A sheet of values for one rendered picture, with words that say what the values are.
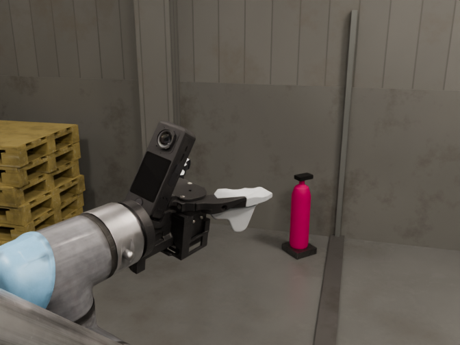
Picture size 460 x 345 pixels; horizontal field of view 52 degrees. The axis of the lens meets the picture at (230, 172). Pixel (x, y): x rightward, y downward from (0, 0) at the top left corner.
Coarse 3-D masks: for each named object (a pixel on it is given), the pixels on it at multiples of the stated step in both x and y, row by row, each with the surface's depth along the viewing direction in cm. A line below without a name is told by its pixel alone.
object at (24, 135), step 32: (0, 128) 398; (32, 128) 398; (64, 128) 398; (0, 160) 353; (32, 160) 361; (64, 160) 416; (0, 192) 352; (32, 192) 382; (64, 192) 426; (0, 224) 362; (32, 224) 365
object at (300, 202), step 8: (296, 176) 361; (304, 176) 361; (312, 176) 364; (304, 184) 365; (296, 192) 363; (304, 192) 362; (296, 200) 363; (304, 200) 362; (296, 208) 365; (304, 208) 364; (296, 216) 367; (304, 216) 366; (296, 224) 369; (304, 224) 369; (296, 232) 371; (304, 232) 371; (296, 240) 373; (304, 240) 373; (288, 248) 378; (296, 248) 376; (304, 248) 376; (312, 248) 376; (296, 256) 370; (304, 256) 373
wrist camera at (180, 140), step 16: (160, 128) 56; (176, 128) 55; (160, 144) 55; (176, 144) 54; (192, 144) 56; (144, 160) 56; (160, 160) 55; (176, 160) 54; (144, 176) 55; (160, 176) 54; (176, 176) 55; (128, 192) 56; (144, 192) 55; (160, 192) 54; (144, 208) 54; (160, 208) 55
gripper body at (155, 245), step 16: (176, 192) 58; (192, 192) 59; (128, 208) 52; (176, 208) 57; (192, 208) 57; (144, 224) 52; (160, 224) 56; (176, 224) 58; (192, 224) 59; (208, 224) 62; (160, 240) 57; (176, 240) 58; (192, 240) 60; (144, 256) 54; (176, 256) 59
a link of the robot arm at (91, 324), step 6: (90, 312) 47; (84, 318) 46; (90, 318) 47; (96, 318) 49; (84, 324) 46; (90, 324) 47; (96, 324) 49; (96, 330) 47; (102, 330) 48; (108, 336) 46; (114, 336) 47
